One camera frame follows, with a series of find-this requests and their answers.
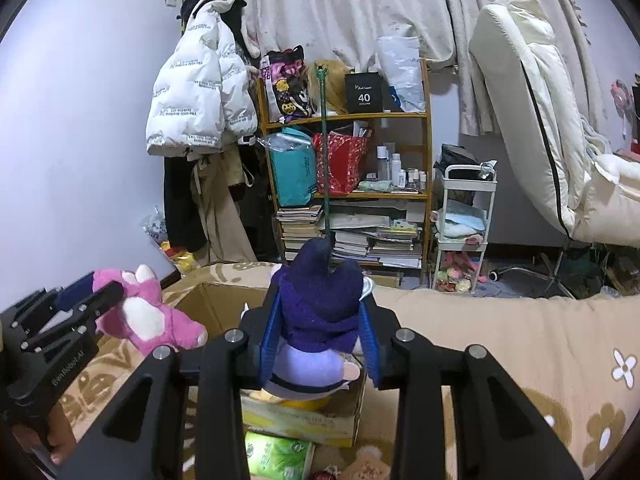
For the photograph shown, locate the clear plastic bag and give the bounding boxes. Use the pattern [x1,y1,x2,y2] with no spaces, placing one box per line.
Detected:
[257,130,313,153]

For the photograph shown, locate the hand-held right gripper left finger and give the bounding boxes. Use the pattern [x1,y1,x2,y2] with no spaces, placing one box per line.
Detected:
[55,302,283,480]

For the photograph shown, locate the teal paper bag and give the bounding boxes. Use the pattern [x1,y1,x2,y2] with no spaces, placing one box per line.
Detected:
[270,127,318,208]

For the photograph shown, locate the flower patterned curtain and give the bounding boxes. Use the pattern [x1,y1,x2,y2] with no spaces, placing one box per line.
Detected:
[240,0,591,136]

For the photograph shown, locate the white padded chair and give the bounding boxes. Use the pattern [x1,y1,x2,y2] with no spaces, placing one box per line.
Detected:
[470,0,640,301]

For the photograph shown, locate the blue blanket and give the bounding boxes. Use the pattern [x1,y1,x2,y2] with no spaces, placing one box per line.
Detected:
[580,115,613,156]

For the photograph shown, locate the white trolley cart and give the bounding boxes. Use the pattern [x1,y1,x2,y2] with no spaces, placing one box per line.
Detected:
[431,164,498,295]

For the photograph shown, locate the purple witch hat plush doll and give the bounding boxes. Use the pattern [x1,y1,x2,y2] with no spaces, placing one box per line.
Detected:
[260,237,373,401]

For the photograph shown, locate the pink fan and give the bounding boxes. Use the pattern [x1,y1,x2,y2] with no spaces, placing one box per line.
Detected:
[611,79,638,141]

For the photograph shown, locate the light blue cloth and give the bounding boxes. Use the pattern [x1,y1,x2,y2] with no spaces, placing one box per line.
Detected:
[435,205,488,238]

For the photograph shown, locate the beige coat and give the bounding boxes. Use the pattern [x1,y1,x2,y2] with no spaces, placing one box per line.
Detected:
[190,152,258,263]

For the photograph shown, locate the stack of old books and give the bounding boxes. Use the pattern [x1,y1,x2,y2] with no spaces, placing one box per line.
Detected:
[275,204,325,261]

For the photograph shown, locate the pink plush toy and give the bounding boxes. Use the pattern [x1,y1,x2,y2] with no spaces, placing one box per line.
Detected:
[92,264,208,357]

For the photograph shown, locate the wooden shelf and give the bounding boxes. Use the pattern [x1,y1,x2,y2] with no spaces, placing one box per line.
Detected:
[257,57,435,286]

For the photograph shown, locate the black bag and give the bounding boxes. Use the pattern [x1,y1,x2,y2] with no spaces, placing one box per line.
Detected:
[434,144,481,173]

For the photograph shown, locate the person's left hand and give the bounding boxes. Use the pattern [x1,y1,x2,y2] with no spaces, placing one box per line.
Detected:
[10,401,79,466]

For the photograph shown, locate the black box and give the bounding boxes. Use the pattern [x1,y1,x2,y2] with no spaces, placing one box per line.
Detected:
[344,72,383,113]

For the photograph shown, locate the printed tote bag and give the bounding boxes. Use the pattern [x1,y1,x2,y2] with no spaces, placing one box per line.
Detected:
[260,45,316,123]

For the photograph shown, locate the pile of plastic bags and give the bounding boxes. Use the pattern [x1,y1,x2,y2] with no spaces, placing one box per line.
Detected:
[142,207,201,276]

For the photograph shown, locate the black coat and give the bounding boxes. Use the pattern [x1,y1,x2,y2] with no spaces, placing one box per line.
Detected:
[164,157,208,253]

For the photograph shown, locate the dark hanging garment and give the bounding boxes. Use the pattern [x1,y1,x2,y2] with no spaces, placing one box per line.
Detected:
[225,142,278,261]

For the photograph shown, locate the cardboard box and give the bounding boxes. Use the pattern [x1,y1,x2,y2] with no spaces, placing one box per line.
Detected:
[175,280,368,448]

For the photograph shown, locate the group of white cosmetic bottles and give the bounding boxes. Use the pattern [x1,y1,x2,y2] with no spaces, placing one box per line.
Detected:
[375,145,428,193]

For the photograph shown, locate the black hooded garment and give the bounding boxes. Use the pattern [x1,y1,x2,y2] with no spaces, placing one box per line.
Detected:
[217,0,262,58]

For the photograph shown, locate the brown bear keychain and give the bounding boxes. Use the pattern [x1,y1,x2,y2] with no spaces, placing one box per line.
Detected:
[312,452,392,480]

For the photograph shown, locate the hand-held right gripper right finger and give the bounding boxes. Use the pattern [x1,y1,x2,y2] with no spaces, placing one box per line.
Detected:
[357,302,586,480]

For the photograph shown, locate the white plastic bag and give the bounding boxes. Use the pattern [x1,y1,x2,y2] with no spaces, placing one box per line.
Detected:
[377,35,426,113]

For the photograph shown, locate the blond wig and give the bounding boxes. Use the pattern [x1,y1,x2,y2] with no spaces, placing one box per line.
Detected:
[306,59,353,116]

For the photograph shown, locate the green pole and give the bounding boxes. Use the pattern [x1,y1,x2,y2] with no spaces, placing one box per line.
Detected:
[315,62,335,241]

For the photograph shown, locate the red patterned bag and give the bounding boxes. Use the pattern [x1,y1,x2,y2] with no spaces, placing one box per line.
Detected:
[312,130,371,197]

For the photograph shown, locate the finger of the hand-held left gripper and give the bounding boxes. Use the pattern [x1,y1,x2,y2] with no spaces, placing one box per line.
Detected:
[59,281,127,335]
[54,272,97,310]

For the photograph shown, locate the pink toys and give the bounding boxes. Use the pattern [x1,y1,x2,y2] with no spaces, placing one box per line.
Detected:
[437,252,486,293]

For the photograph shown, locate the pile of magazines and books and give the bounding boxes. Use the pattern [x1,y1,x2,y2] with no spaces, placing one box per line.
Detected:
[327,210,423,268]

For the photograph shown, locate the green tissue packet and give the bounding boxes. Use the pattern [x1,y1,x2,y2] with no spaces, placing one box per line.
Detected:
[244,430,316,480]

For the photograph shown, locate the white puffer jacket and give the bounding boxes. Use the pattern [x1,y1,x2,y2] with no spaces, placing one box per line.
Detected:
[145,0,260,158]

